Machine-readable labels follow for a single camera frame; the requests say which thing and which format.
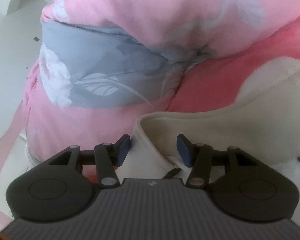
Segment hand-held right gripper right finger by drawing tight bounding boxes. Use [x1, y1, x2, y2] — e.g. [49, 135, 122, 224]
[176, 134, 259, 188]

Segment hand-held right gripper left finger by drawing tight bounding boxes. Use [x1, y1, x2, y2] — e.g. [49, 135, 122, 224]
[49, 134, 131, 188]

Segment beige jacket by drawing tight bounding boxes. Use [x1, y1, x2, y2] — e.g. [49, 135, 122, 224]
[135, 57, 300, 180]

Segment pink grey floral quilt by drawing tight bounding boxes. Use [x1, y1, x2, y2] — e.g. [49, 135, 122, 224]
[5, 0, 300, 175]

